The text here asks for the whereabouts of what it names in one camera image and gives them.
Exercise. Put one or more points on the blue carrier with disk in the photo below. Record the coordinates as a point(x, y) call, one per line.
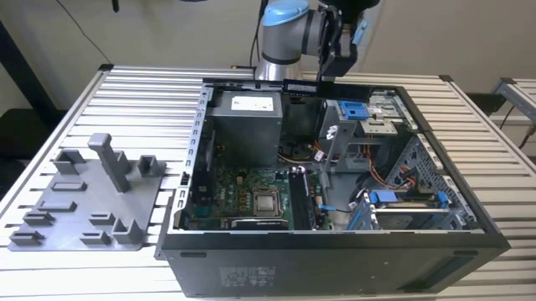
point(401, 216)

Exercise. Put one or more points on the green motherboard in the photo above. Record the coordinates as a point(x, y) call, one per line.
point(234, 188)

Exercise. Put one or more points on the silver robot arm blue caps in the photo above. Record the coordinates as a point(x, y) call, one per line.
point(285, 40)

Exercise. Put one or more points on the grey metal drive cage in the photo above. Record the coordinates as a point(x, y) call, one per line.
point(341, 147)

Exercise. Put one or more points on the small black wall object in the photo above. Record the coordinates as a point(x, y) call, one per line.
point(115, 4)

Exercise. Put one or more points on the grey parts rack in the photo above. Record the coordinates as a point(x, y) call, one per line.
point(97, 200)

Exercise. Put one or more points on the black open PC case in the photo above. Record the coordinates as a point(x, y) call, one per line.
point(319, 266)

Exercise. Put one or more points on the black table corner cap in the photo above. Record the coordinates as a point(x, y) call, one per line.
point(106, 66)
point(447, 78)

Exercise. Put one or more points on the black RAM slot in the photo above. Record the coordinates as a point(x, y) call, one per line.
point(310, 214)

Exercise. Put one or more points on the black round plastic speaker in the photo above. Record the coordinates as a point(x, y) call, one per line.
point(300, 151)

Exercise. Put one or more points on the aluminium frame table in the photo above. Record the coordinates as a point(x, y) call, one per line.
point(515, 92)

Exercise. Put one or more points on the grey power supply unit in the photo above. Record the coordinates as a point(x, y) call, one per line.
point(245, 141)

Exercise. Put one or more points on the black box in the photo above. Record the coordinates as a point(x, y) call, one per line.
point(486, 101)

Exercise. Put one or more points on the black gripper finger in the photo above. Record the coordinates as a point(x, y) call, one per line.
point(325, 89)

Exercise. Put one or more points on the black graphics card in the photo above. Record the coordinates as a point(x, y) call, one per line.
point(260, 224)

